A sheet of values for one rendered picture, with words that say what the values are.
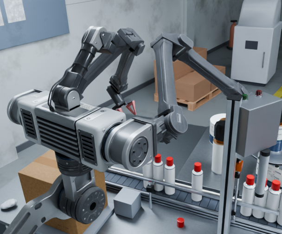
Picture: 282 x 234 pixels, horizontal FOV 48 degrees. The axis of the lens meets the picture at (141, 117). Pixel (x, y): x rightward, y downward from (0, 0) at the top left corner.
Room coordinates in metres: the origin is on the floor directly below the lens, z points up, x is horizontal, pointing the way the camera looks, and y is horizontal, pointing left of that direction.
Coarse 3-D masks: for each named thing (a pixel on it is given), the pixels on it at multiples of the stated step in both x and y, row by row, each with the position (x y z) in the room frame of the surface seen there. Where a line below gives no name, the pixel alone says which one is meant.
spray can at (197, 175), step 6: (198, 162) 1.24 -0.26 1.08; (198, 168) 1.21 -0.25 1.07; (192, 174) 1.22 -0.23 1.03; (198, 174) 1.20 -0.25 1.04; (192, 180) 1.22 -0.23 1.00; (198, 180) 1.20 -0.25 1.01; (192, 186) 1.21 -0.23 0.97; (198, 186) 1.20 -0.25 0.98; (192, 198) 1.21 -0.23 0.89; (198, 198) 1.20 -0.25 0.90
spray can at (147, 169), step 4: (152, 160) 1.34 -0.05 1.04; (148, 164) 1.32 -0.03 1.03; (152, 164) 1.33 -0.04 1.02; (144, 168) 1.32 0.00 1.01; (148, 168) 1.32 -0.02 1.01; (152, 168) 1.33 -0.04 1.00; (144, 172) 1.32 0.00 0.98; (148, 172) 1.32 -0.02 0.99; (152, 172) 1.33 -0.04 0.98; (144, 176) 1.32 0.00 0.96; (148, 176) 1.32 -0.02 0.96; (152, 176) 1.33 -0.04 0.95; (144, 184) 1.33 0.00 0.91
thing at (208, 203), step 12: (108, 180) 1.41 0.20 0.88; (120, 180) 1.41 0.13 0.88; (132, 180) 1.40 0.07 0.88; (156, 192) 1.29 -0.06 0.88; (180, 192) 1.28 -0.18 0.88; (192, 204) 1.19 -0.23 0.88; (204, 204) 1.18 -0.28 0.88; (216, 204) 1.18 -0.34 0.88; (240, 216) 1.10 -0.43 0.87; (252, 216) 1.09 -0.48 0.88
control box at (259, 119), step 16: (272, 96) 1.06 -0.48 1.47; (240, 112) 0.99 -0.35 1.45; (256, 112) 0.97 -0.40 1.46; (272, 112) 1.01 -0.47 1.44; (240, 128) 0.98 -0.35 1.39; (256, 128) 0.98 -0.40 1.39; (272, 128) 1.02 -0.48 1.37; (240, 144) 0.98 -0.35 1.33; (256, 144) 0.98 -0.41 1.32; (272, 144) 1.02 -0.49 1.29
